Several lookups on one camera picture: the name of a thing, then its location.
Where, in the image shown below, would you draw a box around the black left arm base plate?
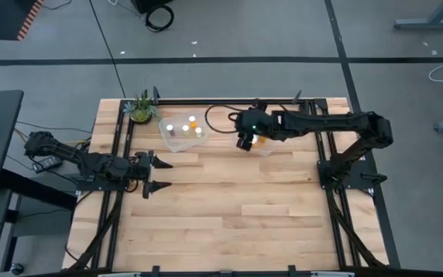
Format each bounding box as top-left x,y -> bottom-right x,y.
75,177 -> 130,192

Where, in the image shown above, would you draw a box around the black mat orange striped edges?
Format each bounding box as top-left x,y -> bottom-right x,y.
0,0 -> 45,42

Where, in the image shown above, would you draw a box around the black equipment box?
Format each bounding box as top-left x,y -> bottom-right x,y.
131,0 -> 175,15

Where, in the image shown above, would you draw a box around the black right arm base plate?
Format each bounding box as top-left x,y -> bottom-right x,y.
317,159 -> 388,192

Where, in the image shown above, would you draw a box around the clear plastic bin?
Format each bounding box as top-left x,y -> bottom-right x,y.
230,115 -> 278,157
158,114 -> 210,154

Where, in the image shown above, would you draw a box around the black aluminium table frame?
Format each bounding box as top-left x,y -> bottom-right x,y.
67,86 -> 390,277

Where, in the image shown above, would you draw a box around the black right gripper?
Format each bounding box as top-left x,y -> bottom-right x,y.
235,108 -> 282,152

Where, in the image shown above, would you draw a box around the black power adapter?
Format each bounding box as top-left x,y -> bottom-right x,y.
32,155 -> 63,173

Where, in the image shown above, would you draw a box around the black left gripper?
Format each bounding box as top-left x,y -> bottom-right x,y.
135,150 -> 174,199

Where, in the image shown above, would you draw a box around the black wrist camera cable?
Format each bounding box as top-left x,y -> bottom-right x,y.
205,104 -> 245,135

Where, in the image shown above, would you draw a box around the coiled black cable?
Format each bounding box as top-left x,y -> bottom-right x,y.
145,4 -> 175,33

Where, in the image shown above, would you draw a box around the small potted succulent plant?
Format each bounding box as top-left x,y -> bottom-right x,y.
123,90 -> 163,125

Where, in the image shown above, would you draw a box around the yellow cable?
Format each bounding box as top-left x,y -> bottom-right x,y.
13,128 -> 92,149

